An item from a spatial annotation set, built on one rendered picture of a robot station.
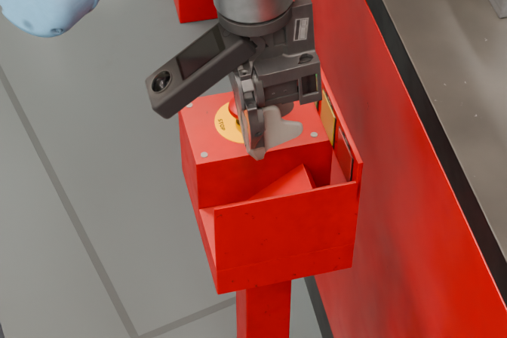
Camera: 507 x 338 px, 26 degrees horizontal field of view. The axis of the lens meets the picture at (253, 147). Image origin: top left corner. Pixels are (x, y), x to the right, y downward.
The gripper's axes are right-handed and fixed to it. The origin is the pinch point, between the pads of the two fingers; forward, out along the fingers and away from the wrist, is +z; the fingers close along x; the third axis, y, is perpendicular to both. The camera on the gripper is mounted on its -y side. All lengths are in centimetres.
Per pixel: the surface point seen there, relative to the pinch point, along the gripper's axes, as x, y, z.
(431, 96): -0.7, 19.7, -2.2
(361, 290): 11, 15, 48
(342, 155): -0.6, 9.8, 3.6
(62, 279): 53, -31, 81
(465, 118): -4.5, 22.0, -2.0
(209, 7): 120, 13, 81
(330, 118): 4.1, 9.9, 2.4
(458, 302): -16.2, 17.5, 13.2
